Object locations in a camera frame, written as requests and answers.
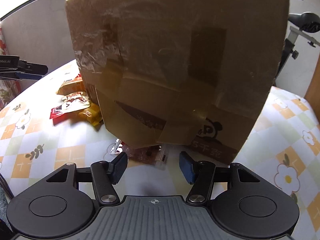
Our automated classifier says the clear brown jerky snack packet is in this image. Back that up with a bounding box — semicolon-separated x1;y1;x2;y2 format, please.
103;139;169;170

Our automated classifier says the red floral curtain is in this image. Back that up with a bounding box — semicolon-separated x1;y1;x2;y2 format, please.
0;22;22;111

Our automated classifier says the orange yellow snack packet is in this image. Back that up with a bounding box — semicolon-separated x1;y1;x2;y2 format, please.
57;73;86;95

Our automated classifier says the red white snack packet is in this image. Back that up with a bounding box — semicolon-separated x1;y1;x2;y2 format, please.
49;92;91;126

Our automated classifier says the checkered floral bed sheet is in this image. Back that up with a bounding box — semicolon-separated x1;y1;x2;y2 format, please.
1;61;319;239

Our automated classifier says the cardboard box with plastic liner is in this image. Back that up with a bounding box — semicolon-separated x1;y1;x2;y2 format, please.
65;0;290;164

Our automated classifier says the black exercise bike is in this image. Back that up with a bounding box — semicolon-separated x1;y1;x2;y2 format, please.
275;12;320;79

